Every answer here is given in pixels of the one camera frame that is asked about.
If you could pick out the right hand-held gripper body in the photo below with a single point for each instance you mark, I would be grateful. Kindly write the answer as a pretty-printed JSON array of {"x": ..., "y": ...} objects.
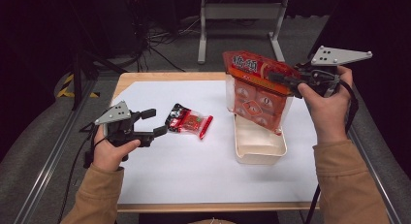
[{"x": 323, "y": 75}]

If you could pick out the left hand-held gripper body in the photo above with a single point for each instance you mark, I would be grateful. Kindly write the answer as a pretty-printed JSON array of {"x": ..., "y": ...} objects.
[{"x": 121, "y": 130}]

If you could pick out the orange packet of cubes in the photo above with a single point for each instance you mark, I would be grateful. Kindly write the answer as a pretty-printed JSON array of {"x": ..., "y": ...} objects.
[{"x": 258, "y": 101}]

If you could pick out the white divided plastic box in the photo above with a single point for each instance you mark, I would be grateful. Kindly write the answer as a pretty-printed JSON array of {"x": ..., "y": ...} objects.
[{"x": 258, "y": 148}]

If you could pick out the person's left hand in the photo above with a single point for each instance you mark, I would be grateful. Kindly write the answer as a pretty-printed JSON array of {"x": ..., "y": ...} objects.
[{"x": 108, "y": 154}]

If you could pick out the person's right hand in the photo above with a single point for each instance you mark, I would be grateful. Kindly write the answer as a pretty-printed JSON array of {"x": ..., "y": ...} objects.
[{"x": 326, "y": 117}]

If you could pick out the small red black packet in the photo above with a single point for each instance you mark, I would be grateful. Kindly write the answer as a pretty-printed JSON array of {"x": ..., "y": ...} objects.
[{"x": 189, "y": 120}]

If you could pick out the wooden table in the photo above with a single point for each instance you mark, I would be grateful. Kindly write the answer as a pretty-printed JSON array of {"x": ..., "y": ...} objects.
[{"x": 168, "y": 76}]

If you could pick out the white table mat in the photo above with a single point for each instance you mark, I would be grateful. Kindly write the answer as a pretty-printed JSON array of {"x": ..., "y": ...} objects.
[{"x": 181, "y": 172}]

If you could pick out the yellow black hazard tape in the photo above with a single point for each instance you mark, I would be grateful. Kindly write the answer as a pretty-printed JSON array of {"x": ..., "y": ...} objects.
[{"x": 64, "y": 88}]

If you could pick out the white metal stand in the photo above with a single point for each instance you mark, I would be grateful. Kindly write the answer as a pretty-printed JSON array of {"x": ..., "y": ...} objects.
[{"x": 239, "y": 11}]

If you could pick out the aluminium rail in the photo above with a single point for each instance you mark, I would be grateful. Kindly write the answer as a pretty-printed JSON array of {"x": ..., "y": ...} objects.
[
  {"x": 48, "y": 166},
  {"x": 381, "y": 185}
]

